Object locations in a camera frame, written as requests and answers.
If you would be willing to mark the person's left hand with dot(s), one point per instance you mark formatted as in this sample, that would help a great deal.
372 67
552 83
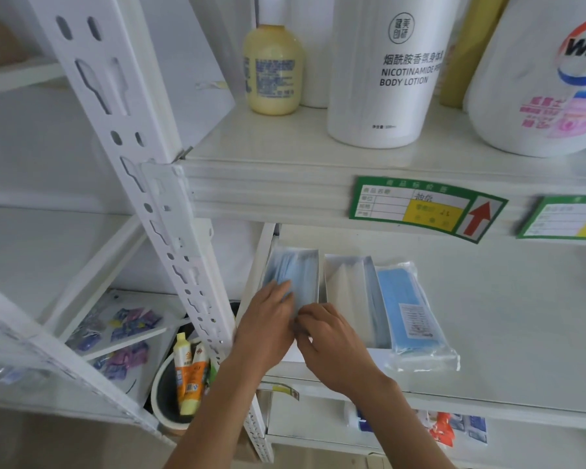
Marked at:
263 332

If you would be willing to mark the person's right hand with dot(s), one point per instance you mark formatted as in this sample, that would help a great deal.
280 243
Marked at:
339 356

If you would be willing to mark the white mask box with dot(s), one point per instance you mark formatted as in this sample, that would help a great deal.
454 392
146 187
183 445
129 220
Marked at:
377 307
293 354

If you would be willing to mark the stack of blue masks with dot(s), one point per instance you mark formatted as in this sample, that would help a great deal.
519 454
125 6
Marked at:
300 273

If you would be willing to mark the clear bag of blue masks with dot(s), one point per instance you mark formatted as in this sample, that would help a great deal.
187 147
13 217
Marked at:
400 297

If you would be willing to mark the white metal shelf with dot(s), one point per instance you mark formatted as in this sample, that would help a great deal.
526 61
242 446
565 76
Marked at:
53 356
517 327

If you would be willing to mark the person's left forearm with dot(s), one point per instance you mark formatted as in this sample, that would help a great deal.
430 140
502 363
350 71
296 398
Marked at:
215 420

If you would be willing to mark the person's right forearm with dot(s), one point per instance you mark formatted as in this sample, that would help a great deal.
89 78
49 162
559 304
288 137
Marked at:
400 429

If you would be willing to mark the small shelf label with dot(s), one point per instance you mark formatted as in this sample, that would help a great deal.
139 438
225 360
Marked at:
287 391

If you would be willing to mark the green shelf label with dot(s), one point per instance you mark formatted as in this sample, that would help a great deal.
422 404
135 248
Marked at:
561 219
420 210

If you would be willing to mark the green white tube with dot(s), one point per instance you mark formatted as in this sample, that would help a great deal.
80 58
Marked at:
214 373

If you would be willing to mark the yellow capped orange tube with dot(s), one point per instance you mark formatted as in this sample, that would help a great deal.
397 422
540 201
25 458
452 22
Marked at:
181 361

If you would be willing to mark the white rimmed dark bucket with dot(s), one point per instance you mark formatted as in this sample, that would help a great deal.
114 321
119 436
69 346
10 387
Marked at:
168 395

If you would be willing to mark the pile of purple sachets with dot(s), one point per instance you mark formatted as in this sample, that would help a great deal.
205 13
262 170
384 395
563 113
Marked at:
132 322
124 358

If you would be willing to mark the blue white packets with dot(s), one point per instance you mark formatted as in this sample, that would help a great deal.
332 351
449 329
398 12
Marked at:
473 428

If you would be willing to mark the white body lotion bottle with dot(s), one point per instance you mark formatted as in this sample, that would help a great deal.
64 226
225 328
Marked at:
386 112

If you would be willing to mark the pale yellow lotion bottle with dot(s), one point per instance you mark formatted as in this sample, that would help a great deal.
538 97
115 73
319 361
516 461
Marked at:
273 73

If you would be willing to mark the white cardboard panel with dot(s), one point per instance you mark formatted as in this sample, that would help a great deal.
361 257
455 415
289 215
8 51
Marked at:
190 53

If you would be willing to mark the large white detergent bottle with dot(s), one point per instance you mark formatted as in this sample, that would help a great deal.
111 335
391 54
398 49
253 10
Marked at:
517 92

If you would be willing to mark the olive yellow bottle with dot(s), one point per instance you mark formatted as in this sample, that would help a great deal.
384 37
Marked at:
469 48

